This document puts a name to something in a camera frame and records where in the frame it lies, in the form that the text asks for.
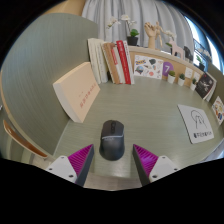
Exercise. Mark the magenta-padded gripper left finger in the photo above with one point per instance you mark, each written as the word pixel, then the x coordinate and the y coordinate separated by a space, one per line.
pixel 63 166

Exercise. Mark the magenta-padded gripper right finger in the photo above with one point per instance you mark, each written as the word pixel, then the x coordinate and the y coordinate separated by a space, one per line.
pixel 161 166

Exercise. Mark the dark grey computer mouse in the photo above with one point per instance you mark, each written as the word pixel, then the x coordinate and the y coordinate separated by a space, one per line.
pixel 111 143

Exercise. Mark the white line-drawing mouse pad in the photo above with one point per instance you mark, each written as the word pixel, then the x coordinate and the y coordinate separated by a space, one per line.
pixel 186 116

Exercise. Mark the beige thick book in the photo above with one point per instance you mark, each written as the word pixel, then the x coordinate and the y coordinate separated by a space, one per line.
pixel 78 90

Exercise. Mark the small plant in white pot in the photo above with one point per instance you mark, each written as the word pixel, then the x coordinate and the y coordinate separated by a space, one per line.
pixel 193 86
pixel 171 79
pixel 181 82

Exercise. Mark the black cover book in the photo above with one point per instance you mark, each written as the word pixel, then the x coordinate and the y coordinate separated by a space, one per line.
pixel 205 86

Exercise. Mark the purple round number sign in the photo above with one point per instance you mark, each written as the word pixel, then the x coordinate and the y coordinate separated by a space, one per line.
pixel 167 67

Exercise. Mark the white sticker picture card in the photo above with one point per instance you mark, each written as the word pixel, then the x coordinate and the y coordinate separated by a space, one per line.
pixel 148 67

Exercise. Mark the wooden desk shelf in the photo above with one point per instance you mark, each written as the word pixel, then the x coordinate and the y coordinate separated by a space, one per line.
pixel 176 63

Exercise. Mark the green felt desk partition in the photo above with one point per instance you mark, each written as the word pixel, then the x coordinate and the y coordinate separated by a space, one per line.
pixel 218 78
pixel 40 56

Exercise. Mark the white thick book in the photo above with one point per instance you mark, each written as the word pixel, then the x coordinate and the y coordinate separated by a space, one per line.
pixel 96 60

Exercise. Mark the brown book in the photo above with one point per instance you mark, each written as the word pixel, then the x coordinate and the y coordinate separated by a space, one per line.
pixel 109 63

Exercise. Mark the black wooden horse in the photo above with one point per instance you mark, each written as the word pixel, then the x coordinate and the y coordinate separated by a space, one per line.
pixel 187 52

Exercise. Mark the white orchid plant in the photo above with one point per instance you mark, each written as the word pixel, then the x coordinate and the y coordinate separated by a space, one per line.
pixel 170 35

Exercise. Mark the wooden artist mannequin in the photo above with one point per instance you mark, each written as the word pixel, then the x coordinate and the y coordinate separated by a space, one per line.
pixel 160 31

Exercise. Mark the dark-framed window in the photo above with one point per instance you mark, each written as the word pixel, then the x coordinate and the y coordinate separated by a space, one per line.
pixel 203 36

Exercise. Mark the grey white curtain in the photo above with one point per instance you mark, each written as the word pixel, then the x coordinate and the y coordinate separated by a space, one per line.
pixel 150 11

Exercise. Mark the white wall socket plate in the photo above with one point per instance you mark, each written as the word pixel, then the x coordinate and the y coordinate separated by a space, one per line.
pixel 198 76
pixel 189 72

